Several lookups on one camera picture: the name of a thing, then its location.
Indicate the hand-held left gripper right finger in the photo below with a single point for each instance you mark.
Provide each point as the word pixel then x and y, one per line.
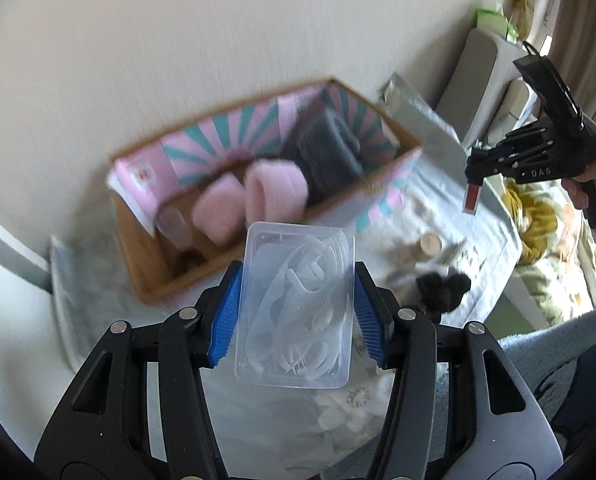
pixel 370 320

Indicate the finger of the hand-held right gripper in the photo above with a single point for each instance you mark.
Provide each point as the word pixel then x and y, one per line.
pixel 503 165
pixel 518 137

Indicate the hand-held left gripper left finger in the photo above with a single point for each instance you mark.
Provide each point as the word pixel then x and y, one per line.
pixel 225 320

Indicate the red lipstick tube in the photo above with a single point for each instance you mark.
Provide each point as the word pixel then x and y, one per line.
pixel 472 195

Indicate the clear plastic floss pick box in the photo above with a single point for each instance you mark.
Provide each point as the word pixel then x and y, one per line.
pixel 298 300

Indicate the pink printed cardboard box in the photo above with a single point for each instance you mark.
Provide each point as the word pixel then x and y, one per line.
pixel 147 260

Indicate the pink fluffy wristband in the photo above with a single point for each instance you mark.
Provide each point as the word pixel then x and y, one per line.
pixel 278 190
pixel 217 210

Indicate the dark grey plush headband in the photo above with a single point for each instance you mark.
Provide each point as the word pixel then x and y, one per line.
pixel 328 150

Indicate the person's right hand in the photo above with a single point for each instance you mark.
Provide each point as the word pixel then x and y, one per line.
pixel 573 192

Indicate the white pillow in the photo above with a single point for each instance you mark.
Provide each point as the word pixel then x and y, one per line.
pixel 518 100

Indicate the black hair scrunchie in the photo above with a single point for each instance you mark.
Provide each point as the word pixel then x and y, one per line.
pixel 443 290

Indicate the grey wedge cushion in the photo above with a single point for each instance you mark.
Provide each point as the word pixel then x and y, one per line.
pixel 483 65

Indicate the yellow floral blanket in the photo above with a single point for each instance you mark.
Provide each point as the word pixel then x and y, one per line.
pixel 543 240

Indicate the round beige jar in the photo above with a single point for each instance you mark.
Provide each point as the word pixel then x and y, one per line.
pixel 429 246

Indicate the printed white card pack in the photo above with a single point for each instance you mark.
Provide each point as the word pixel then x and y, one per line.
pixel 460 255

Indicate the green tissue pack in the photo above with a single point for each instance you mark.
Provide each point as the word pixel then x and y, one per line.
pixel 493 20

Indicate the beige curtain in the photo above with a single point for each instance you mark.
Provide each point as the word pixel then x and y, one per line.
pixel 588 25

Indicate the yellow bag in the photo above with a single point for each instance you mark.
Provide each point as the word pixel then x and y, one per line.
pixel 523 2

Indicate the light blue plush blanket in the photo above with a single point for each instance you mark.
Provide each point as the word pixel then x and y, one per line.
pixel 543 355

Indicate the dark blue cloth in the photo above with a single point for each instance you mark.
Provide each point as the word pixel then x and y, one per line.
pixel 593 385

